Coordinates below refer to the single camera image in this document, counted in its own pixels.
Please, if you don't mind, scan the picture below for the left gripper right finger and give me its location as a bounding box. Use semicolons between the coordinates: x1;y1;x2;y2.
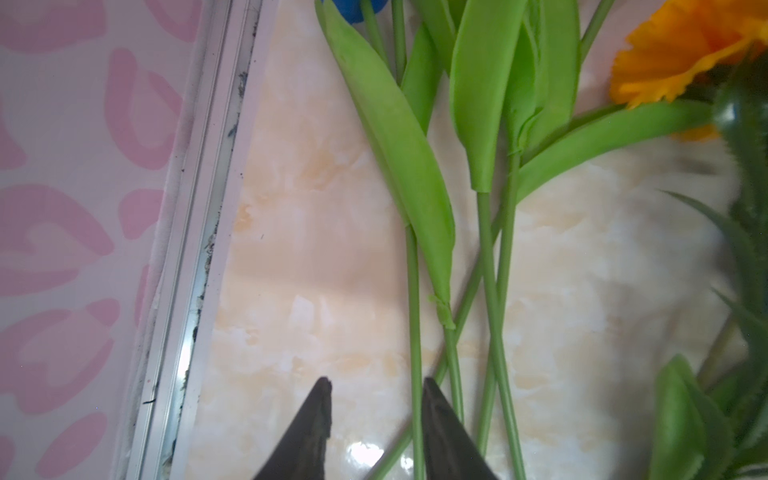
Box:
422;377;497;480

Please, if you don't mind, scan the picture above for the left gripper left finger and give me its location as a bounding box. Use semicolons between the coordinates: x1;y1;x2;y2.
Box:
253;377;332;480

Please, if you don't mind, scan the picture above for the blue tulip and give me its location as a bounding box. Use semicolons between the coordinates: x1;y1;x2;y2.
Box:
315;1;456;479

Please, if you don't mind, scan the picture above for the blue rose bouquet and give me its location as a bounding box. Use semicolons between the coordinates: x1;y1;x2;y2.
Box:
647;54;767;479

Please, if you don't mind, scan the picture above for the pink tulip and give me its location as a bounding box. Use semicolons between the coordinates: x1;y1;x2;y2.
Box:
365;0;715;480

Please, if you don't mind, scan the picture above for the orange flower stem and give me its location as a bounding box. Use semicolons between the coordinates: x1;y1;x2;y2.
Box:
609;0;767;108

